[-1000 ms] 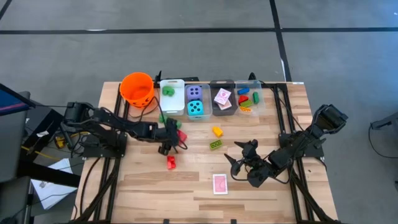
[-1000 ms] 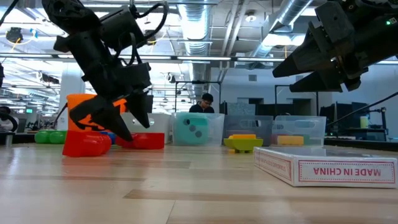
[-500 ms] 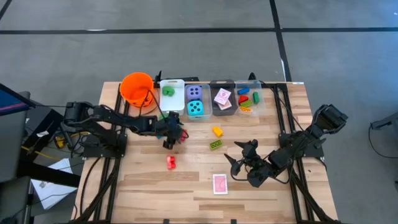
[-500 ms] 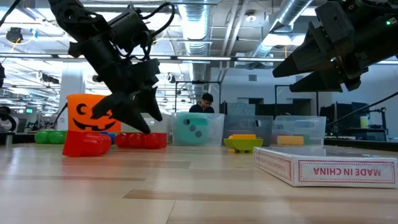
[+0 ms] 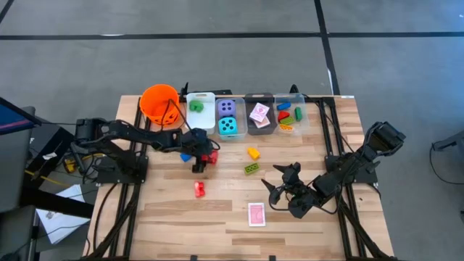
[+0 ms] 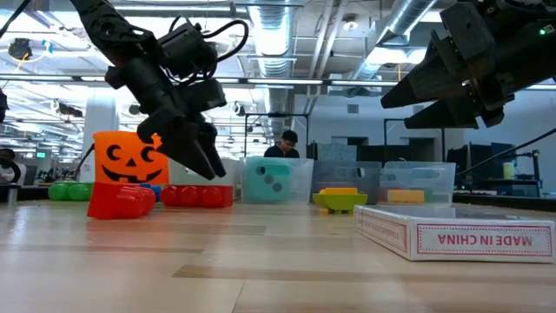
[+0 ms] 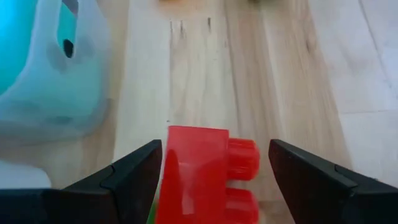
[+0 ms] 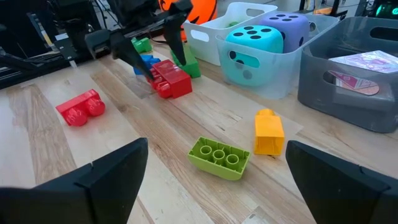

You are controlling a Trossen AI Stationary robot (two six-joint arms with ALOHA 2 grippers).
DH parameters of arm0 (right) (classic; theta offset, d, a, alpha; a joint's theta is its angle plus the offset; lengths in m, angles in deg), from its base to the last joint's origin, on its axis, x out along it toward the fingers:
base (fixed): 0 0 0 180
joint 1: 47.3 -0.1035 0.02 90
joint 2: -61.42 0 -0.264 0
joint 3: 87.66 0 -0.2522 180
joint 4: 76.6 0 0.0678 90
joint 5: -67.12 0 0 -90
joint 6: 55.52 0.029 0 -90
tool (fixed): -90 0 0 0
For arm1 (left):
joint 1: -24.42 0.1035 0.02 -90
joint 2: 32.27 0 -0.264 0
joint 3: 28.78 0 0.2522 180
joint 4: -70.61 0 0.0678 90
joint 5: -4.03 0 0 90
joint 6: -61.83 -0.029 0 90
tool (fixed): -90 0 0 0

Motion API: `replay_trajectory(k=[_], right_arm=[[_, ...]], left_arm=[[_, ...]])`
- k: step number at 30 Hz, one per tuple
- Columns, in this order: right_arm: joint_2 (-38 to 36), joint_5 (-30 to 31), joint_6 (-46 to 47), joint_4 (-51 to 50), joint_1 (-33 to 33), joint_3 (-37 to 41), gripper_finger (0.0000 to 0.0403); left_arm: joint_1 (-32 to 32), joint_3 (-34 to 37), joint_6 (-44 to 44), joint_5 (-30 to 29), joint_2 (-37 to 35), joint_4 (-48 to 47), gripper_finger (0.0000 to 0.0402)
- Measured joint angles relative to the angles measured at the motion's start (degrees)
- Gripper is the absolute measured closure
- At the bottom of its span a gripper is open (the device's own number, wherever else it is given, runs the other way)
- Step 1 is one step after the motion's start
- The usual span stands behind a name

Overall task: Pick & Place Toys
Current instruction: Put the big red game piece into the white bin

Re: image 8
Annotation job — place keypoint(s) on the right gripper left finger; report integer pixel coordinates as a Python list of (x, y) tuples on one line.
[(77, 193)]

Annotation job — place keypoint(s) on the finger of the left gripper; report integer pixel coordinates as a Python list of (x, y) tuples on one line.
[(130, 51), (177, 34)]

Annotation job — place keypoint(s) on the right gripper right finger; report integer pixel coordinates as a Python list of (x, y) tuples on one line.
[(348, 193)]

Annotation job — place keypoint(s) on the long green stud block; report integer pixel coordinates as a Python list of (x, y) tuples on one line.
[(192, 67)]

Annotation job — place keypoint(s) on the large red stud block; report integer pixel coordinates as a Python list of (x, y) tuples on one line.
[(175, 81)]

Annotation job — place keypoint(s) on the teal foam die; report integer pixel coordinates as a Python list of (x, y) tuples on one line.
[(258, 42)]

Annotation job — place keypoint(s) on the yellow single-stud block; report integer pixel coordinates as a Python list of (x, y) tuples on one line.
[(269, 133)]

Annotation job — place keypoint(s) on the purple foam die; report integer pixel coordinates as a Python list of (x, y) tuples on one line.
[(292, 31)]

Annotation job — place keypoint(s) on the pink white card pack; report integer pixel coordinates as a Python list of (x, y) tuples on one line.
[(370, 60)]

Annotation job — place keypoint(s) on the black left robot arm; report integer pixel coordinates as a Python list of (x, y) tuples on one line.
[(74, 18)]

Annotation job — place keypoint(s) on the blue stud block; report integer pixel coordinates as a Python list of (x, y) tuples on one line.
[(150, 60)]

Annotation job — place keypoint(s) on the white plastic bin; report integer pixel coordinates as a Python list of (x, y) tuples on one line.
[(205, 49)]

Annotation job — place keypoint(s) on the orange pumpkin bucket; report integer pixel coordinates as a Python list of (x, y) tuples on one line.
[(202, 12)]

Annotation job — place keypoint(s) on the dark grey plastic bin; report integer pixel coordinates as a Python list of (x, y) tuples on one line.
[(342, 109)]

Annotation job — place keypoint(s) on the clear plastic bin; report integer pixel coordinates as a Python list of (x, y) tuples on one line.
[(273, 90)]

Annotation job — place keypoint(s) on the lime green toy brick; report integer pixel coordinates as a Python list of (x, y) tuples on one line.
[(217, 163)]

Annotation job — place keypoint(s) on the computer case green lights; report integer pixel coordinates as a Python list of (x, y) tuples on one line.
[(387, 9)]

